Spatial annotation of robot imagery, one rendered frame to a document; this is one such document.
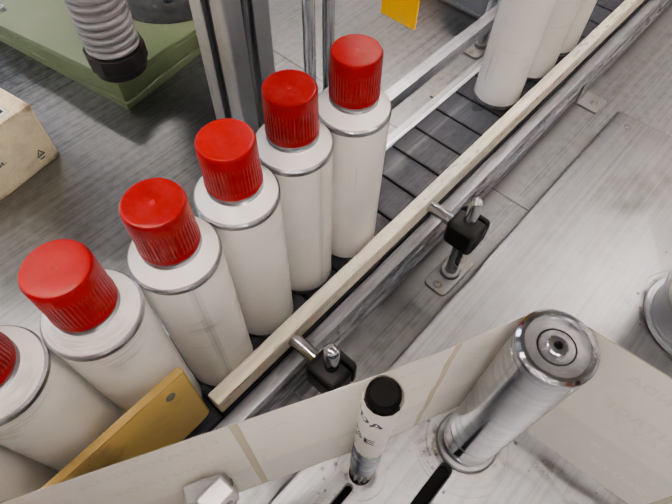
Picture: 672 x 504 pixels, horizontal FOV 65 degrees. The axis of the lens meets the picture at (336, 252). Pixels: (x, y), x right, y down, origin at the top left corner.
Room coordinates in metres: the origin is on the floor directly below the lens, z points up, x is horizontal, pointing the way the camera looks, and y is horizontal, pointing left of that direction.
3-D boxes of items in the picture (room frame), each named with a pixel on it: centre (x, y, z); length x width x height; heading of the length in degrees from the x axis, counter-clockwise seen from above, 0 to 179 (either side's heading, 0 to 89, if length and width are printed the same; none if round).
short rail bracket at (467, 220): (0.27, -0.12, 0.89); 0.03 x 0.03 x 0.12; 49
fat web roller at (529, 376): (0.09, -0.10, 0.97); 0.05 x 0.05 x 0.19
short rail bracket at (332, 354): (0.15, 0.01, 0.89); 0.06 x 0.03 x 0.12; 49
